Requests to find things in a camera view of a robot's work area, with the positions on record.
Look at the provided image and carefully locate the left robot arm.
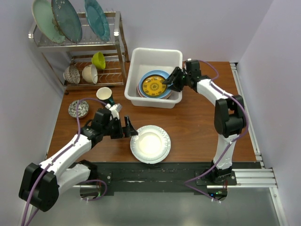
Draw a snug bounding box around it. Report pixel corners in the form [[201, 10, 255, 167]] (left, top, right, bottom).
[[18, 108, 138, 212]]

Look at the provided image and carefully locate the grey patterned bowl on rack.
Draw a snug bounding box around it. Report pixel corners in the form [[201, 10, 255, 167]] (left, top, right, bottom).
[[63, 65, 80, 84]]

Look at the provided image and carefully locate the lime green bowl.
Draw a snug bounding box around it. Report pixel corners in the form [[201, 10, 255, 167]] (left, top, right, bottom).
[[91, 52, 106, 70]]

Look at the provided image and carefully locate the dark blue speckled plate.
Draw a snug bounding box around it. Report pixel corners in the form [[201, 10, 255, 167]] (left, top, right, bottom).
[[51, 0, 82, 43]]

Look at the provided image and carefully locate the teal large plate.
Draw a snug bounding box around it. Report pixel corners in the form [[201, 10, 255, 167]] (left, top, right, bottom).
[[85, 0, 110, 42]]

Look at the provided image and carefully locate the white scalloped deep plate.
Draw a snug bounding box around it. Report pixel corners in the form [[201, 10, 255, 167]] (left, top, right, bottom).
[[130, 125, 171, 164]]

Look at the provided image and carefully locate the white plastic bin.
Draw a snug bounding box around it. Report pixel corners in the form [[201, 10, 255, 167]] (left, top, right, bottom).
[[124, 48, 183, 109]]

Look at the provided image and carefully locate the mint green large plate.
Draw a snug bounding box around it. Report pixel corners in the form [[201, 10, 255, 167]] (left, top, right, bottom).
[[32, 0, 65, 44]]

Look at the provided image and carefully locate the aluminium frame rail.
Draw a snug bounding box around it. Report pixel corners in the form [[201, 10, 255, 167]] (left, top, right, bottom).
[[229, 62, 289, 226]]

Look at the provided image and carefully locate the yellow black patterned plate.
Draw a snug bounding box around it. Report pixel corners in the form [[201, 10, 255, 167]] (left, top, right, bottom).
[[140, 74, 167, 97]]

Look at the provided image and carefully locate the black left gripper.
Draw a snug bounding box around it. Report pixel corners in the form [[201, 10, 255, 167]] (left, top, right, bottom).
[[102, 115, 137, 139]]

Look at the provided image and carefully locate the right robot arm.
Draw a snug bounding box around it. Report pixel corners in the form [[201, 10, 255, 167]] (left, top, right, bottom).
[[163, 59, 248, 185]]

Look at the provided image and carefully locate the metal dish rack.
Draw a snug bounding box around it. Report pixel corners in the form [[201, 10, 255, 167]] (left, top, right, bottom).
[[28, 11, 130, 95]]

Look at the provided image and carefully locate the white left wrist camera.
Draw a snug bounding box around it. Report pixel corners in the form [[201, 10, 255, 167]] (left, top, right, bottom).
[[105, 104, 122, 120]]

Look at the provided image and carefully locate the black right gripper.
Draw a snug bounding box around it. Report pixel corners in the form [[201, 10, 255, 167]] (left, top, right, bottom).
[[163, 67, 191, 92]]

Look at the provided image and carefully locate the leaf patterned bowl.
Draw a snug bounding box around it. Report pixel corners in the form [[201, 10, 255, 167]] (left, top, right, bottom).
[[68, 100, 89, 118]]

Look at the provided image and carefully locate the dark green mug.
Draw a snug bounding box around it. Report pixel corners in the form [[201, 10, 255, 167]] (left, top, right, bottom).
[[96, 87, 115, 106]]

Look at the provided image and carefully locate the cream white bowl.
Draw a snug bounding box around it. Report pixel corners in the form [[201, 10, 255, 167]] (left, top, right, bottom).
[[82, 64, 98, 84]]

